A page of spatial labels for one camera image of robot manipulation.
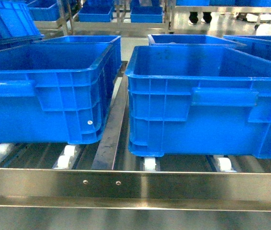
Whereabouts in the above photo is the blue crate front right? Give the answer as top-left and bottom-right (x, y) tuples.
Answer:
(125, 46), (271, 159)

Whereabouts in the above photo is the blue crate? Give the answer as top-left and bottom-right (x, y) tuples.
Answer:
(147, 34), (247, 49)
(224, 35), (271, 61)
(0, 0), (44, 50)
(37, 35), (122, 85)
(0, 43), (113, 144)
(125, 46), (271, 159)

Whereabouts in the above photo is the blue crate behind left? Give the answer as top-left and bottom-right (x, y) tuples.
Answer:
(37, 35), (122, 85)

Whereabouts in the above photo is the blue crate behind right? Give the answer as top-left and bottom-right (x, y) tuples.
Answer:
(147, 34), (247, 49)

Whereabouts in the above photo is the blue crate front left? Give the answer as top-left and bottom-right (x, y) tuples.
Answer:
(0, 43), (113, 144)

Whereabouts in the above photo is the blue background bin right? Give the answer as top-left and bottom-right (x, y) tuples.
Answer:
(130, 6), (163, 23)

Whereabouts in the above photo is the blue background bin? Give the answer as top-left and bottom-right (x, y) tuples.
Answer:
(78, 6), (114, 23)
(130, 6), (163, 23)

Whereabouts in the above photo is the blue background bin left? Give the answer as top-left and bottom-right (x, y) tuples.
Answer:
(78, 6), (114, 23)

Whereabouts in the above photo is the blue crate far right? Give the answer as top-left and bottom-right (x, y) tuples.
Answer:
(224, 35), (271, 61)

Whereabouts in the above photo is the blue crate far left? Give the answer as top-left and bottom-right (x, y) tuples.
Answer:
(0, 0), (44, 50)

